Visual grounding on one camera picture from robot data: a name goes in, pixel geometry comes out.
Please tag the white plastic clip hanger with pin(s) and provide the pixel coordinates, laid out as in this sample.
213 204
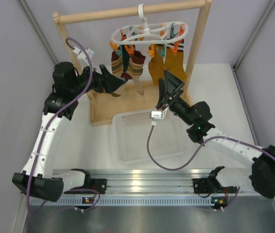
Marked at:
146 34

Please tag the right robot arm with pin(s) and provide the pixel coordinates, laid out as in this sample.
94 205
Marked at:
258 171

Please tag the teal sock with reindeer patch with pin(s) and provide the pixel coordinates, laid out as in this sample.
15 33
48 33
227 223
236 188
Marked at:
126 59

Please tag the striped sock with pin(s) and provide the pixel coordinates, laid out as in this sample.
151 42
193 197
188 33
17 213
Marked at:
116 64
135 69

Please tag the mustard sock right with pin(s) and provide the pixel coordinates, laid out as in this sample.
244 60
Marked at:
174 62

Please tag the yellow-orange clothes peg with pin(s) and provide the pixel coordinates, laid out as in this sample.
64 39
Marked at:
151 51

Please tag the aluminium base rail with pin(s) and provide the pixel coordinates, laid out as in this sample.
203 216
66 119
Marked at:
148 187

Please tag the mustard sock left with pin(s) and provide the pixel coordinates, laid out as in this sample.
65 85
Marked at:
156 65

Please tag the white plastic basket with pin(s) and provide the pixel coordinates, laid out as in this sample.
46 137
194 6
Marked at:
131 131

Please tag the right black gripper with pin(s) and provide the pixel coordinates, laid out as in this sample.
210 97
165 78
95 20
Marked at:
172 86

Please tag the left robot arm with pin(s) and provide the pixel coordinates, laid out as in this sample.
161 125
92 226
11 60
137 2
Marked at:
37 179

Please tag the orange clothes peg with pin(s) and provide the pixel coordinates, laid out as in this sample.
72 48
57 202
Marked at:
130 49

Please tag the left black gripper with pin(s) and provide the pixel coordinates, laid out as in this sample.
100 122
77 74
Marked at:
105 82

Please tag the wooden hanger rack frame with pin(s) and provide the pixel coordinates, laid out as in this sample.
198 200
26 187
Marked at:
103 107

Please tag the teal clothes peg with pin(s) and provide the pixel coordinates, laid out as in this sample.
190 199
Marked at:
161 51

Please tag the mustard sock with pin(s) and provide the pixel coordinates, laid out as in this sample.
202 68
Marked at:
174 62
156 65

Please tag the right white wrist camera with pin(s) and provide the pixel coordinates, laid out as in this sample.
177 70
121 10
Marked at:
157 115

